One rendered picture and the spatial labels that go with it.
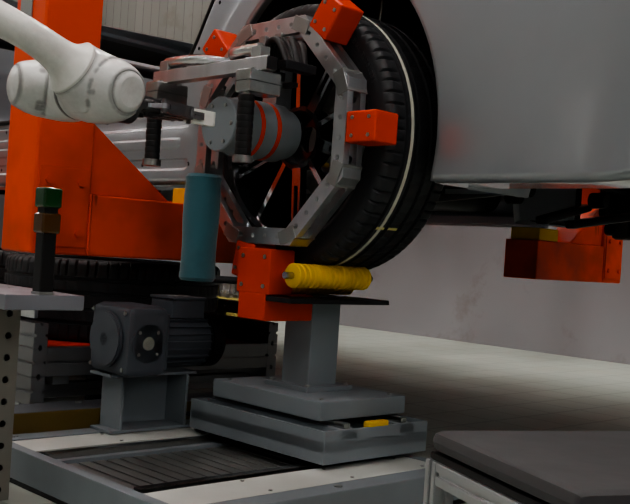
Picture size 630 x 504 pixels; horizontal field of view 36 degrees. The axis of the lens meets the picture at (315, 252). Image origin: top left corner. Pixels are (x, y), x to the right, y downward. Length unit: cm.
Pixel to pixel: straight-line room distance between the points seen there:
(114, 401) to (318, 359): 53
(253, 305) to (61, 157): 62
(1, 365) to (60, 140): 66
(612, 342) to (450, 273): 136
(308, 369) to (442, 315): 485
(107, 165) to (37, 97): 86
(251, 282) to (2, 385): 62
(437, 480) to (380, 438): 104
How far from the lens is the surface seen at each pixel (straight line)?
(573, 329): 667
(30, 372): 267
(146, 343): 246
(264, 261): 233
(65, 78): 168
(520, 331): 688
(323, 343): 247
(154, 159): 236
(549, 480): 112
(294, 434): 231
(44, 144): 254
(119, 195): 266
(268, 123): 230
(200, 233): 236
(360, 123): 216
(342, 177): 218
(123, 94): 166
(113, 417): 257
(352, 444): 230
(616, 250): 459
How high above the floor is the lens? 57
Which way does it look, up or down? level
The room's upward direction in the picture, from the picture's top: 4 degrees clockwise
